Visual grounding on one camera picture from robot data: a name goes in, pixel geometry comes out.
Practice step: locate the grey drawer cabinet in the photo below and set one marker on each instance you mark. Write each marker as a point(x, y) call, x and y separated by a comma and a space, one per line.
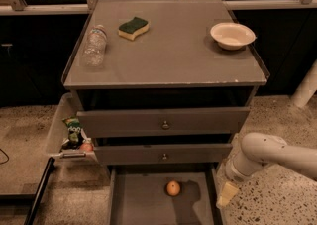
point(174, 64)

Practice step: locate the clear plastic side bin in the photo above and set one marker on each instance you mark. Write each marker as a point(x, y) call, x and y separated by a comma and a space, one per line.
point(58, 133)

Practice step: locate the grey top drawer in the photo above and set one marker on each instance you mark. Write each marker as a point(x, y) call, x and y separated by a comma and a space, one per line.
point(162, 122)

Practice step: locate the green yellow sponge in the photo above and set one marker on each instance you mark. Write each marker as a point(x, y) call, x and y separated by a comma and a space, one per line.
point(133, 28)

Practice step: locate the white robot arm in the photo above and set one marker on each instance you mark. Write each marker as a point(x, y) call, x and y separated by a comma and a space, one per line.
point(259, 151)

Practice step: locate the grey bottom drawer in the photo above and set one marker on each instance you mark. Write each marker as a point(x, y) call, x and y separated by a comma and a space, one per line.
point(138, 195)

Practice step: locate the orange fruit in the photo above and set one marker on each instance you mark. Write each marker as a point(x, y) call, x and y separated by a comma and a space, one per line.
point(173, 188)

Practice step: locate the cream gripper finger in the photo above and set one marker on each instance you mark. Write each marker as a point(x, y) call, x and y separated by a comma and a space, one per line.
point(227, 192)

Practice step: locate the grey drawer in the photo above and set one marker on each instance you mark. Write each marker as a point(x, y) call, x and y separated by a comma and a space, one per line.
point(162, 122)
point(162, 154)
point(138, 195)

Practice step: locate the green snack bag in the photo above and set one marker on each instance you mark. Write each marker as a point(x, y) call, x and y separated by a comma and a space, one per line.
point(74, 128)

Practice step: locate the clear plastic water bottle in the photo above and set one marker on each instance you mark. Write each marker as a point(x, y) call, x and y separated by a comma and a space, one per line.
point(95, 47)

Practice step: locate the black floor bar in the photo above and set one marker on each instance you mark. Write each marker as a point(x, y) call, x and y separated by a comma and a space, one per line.
point(49, 168)

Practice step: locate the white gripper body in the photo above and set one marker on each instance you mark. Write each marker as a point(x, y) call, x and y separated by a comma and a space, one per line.
point(232, 173)

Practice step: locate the small red fruit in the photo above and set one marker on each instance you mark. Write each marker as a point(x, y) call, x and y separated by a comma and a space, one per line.
point(86, 147)

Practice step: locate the grey middle drawer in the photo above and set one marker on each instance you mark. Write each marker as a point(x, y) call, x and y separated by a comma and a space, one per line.
point(162, 154)

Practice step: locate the white paper bowl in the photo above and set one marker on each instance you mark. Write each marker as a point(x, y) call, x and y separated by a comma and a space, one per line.
point(232, 36)

